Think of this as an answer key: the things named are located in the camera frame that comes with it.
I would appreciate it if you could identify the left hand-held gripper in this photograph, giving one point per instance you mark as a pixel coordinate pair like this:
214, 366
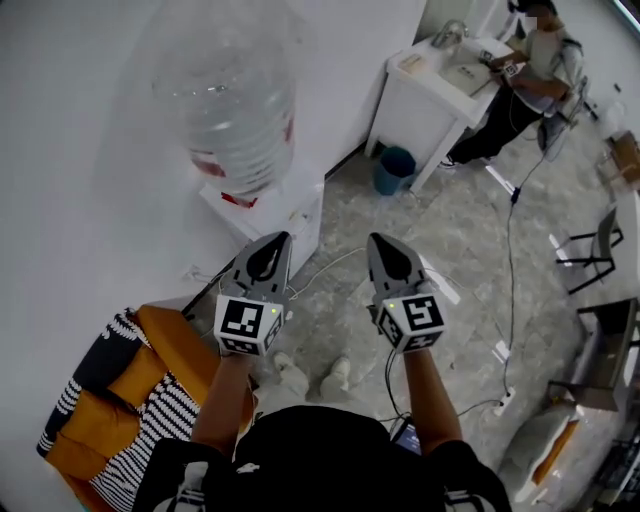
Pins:
240, 320

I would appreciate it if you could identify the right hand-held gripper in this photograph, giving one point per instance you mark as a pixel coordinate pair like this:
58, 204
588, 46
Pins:
422, 315

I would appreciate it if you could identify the white water dispenser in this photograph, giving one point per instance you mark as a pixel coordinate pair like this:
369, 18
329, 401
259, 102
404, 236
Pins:
305, 197

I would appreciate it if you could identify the person's right forearm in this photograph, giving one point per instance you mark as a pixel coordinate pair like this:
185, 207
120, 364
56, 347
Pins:
430, 395

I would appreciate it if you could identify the person's left forearm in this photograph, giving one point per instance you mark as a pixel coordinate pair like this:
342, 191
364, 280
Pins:
222, 400

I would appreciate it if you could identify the clear large water jug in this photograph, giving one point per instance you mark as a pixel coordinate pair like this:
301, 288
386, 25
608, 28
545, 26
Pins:
235, 110

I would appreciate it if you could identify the blue waste bin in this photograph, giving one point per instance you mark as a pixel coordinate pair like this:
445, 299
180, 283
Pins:
392, 172

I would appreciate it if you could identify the person's right white shoe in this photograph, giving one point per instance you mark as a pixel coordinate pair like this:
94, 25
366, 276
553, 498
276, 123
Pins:
339, 366

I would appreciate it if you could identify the orange sofa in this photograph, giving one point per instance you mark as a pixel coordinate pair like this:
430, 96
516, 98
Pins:
160, 330

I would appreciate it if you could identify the person's beige trousers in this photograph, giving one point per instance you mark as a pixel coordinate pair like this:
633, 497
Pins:
290, 385

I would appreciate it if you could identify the white side table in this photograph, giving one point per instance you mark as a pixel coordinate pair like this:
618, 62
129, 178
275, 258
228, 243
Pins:
415, 115

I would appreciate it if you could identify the white power strip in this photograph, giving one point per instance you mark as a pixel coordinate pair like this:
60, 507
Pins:
505, 402

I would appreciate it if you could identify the black white striped blanket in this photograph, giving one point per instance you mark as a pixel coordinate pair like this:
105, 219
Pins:
165, 415

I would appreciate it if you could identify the person's black shirt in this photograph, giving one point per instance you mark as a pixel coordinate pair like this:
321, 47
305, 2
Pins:
320, 455

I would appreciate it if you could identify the grey orange cushion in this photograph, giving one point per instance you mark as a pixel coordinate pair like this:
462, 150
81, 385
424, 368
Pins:
535, 440

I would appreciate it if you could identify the grey brown chair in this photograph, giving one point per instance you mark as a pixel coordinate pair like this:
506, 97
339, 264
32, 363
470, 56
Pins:
615, 345

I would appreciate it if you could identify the silver faucet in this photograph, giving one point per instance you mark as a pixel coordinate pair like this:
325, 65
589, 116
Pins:
447, 35

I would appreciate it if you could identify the brown cardboard box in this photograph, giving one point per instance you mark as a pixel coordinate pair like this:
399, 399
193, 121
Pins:
622, 155

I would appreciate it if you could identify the white wall socket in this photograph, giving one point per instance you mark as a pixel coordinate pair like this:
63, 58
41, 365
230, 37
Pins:
198, 274

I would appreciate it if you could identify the black frame chair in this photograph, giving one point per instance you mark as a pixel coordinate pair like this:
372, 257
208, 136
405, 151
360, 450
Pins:
602, 235

